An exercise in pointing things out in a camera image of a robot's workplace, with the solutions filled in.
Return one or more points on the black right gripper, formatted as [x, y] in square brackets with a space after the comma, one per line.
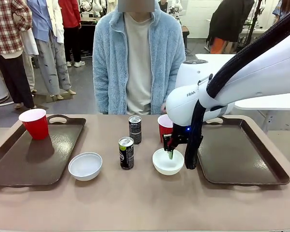
[183, 136]

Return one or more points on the white bowl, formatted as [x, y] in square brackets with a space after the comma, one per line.
[85, 166]
[168, 165]

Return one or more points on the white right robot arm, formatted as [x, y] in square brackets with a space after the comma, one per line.
[256, 77]

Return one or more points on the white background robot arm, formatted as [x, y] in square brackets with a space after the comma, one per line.
[93, 6]

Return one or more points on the person's left hand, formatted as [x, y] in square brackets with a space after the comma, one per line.
[163, 108]

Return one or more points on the red plastic cup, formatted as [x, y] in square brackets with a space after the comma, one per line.
[36, 124]
[164, 128]

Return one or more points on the black pepsi drink can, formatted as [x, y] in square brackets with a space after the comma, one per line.
[135, 130]

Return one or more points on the black green-top drink can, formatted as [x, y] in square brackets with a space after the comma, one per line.
[126, 154]

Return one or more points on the brown plastic serving tray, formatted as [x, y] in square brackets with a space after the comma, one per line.
[234, 154]
[26, 154]

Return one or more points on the person in blue fleece jacket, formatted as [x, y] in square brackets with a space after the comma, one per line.
[137, 62]

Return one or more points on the black tripod stand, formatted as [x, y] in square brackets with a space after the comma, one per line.
[253, 21]

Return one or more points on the person in red top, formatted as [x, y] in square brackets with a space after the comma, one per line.
[71, 29]

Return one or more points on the mannequin in blue shirt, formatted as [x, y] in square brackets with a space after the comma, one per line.
[48, 43]

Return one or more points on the person in blue denim top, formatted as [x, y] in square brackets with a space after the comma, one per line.
[284, 9]

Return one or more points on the mannequin in plaid shirt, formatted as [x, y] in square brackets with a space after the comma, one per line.
[7, 36]

